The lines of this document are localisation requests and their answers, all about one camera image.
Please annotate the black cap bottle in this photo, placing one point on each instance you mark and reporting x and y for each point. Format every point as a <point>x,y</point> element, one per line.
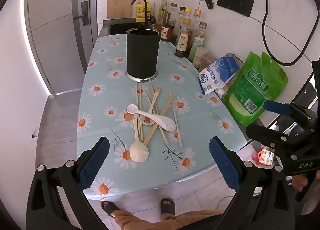
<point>181,16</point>

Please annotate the white ceramic spoon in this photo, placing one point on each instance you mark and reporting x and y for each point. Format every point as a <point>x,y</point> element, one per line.
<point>165,123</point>

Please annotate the clear glass bottle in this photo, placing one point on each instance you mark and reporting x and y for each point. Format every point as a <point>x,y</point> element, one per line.
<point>173,13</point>

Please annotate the grey door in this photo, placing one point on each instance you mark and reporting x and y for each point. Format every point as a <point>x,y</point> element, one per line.
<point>55,32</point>

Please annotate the brown spice jar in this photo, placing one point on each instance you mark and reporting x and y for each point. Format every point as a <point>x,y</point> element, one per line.
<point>210,61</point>

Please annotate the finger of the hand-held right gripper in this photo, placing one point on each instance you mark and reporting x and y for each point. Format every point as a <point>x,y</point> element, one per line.
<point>265,133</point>
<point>277,107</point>

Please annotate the person's right hand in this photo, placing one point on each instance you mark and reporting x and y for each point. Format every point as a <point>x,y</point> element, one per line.
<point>300,182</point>

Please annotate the small wooden spoon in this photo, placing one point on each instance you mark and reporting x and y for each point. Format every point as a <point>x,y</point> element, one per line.
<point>146,120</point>

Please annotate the red printed packet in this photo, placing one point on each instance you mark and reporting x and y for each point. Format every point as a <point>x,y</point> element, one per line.
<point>263,157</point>

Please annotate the black wall outlet panel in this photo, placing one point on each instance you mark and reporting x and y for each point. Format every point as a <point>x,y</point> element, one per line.
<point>235,1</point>

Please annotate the dark soy sauce bottle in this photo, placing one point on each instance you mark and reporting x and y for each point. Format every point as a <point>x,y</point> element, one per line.
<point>182,42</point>

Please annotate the olive oil glass bottle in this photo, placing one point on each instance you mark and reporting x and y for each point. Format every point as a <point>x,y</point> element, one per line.
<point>163,11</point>

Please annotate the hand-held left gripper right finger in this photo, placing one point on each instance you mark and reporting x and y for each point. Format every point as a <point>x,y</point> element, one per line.
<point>223,162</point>

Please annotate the yellow cap bottle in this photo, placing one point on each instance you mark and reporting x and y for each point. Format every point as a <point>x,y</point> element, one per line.
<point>188,12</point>

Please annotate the black utensil holder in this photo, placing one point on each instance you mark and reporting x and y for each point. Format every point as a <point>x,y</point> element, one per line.
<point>142,52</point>

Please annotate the green label bottle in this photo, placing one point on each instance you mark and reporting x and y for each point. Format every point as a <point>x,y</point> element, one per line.
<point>198,43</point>

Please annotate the person's brown pants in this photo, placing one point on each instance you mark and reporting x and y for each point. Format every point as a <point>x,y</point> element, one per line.
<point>162,221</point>

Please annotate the white blue salt bag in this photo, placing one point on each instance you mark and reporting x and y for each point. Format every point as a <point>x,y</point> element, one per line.
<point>217,74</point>

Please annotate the daisy printed tablecloth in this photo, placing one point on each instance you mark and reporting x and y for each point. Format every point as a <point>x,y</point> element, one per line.
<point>105,110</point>

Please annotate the bamboo cutting board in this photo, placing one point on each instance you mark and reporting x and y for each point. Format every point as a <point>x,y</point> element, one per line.
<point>119,2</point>

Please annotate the tall wooden cap bottle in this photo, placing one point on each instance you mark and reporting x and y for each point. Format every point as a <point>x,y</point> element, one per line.
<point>197,18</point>

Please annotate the dark kitchen sink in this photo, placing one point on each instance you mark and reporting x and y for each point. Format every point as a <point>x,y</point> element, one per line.
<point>120,27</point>

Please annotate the pile of wooden chopsticks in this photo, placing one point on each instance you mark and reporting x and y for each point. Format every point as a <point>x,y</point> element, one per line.
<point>176,122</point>

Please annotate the yellow oil bottle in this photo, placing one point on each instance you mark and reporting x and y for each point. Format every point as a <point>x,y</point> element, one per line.
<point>140,11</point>

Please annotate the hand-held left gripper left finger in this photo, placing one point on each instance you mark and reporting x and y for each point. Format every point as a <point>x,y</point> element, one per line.
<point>96,162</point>

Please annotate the black curved faucet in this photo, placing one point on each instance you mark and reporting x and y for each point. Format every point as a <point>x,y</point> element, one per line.
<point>145,7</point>

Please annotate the green sugar bag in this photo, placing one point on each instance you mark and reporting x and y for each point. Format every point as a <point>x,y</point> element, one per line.
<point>252,89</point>

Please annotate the white spice jar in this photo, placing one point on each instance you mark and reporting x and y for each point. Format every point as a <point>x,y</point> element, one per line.
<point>200,56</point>

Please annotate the red label sauce jar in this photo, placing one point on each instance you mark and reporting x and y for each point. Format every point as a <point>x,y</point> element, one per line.
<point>167,33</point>

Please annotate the cream plastic spoon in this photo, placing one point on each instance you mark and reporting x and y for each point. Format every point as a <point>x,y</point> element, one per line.
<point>138,153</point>

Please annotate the black slipper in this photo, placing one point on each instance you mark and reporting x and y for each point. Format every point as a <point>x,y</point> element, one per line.
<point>110,208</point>
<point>168,207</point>

